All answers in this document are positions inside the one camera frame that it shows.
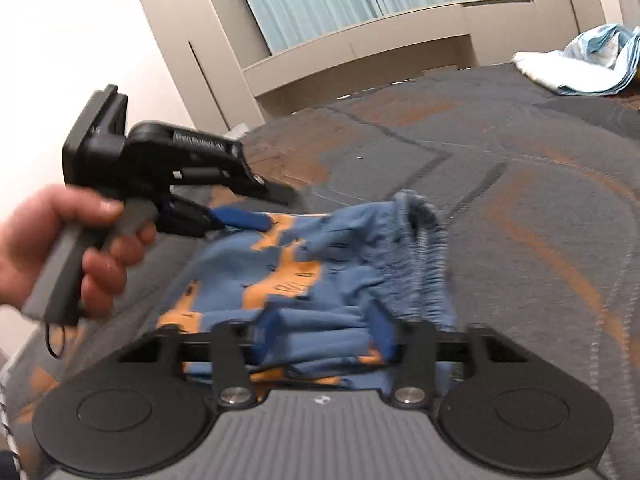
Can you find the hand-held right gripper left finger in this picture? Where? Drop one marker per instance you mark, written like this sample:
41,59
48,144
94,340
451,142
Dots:
271,335

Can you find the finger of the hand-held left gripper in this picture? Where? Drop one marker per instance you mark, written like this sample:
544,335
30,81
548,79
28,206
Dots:
240,219
260,187

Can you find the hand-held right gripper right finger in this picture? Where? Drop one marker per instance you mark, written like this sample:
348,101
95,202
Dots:
381,330

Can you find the blue printed pants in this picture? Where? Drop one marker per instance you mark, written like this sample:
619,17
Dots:
330,270

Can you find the person's left hand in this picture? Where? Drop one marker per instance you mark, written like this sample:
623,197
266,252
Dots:
30,245

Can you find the light blue curtain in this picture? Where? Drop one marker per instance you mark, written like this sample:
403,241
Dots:
325,0

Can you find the white cloth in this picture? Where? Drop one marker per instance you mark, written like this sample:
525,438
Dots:
545,72

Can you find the light blue striped cloth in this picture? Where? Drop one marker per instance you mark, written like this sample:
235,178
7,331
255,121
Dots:
607,47

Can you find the beige window alcove frame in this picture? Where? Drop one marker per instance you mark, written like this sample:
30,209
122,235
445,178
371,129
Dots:
200,35

